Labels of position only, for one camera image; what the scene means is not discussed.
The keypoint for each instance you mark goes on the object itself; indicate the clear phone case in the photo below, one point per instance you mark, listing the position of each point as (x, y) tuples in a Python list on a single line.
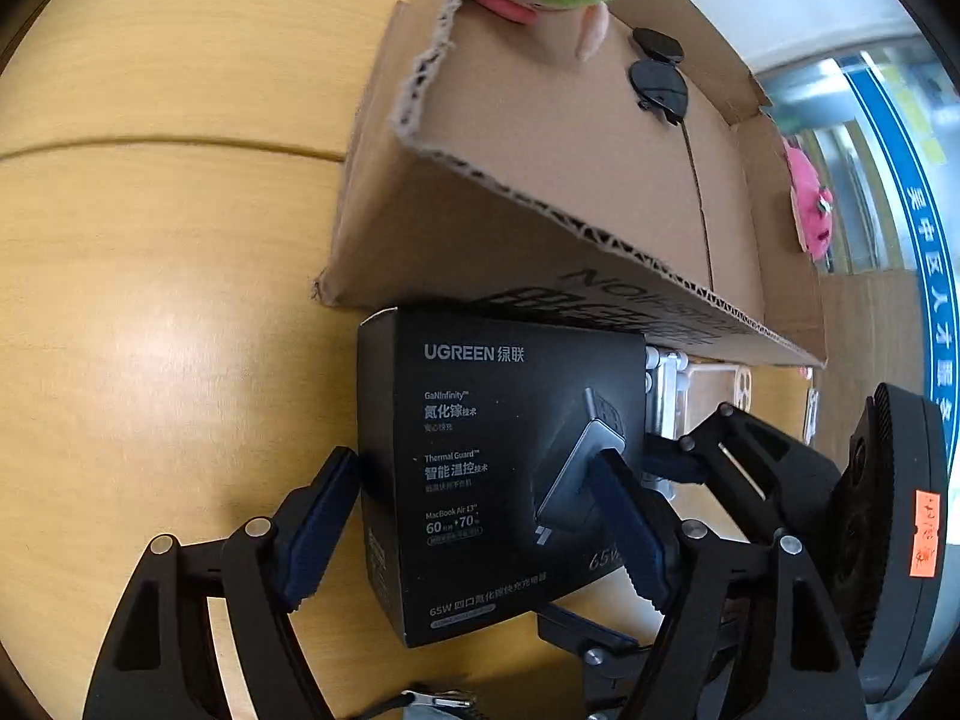
[(701, 397)]

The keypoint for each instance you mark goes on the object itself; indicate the wooden desktop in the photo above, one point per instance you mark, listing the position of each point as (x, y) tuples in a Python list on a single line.
[(150, 240)]

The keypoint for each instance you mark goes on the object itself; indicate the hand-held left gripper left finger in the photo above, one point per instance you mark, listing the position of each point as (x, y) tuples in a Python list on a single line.
[(319, 525)]

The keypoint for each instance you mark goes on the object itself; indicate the cardboard box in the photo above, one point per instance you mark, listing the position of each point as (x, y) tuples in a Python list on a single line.
[(570, 150)]

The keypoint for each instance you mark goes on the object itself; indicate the black sunglasses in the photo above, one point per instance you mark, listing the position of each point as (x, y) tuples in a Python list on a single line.
[(660, 86)]

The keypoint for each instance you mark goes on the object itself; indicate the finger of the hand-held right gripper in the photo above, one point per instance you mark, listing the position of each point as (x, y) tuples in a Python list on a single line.
[(757, 472), (592, 634)]

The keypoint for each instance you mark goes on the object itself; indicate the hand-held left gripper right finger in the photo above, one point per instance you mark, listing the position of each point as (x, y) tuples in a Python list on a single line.
[(630, 525)]

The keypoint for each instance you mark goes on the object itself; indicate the blue wall banner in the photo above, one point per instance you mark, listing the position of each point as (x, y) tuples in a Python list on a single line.
[(915, 240)]

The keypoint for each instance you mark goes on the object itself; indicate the black charger box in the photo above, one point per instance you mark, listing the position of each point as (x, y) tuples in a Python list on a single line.
[(465, 480)]

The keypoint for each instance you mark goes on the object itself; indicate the pink plush toy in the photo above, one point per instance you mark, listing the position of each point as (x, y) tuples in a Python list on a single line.
[(810, 202)]

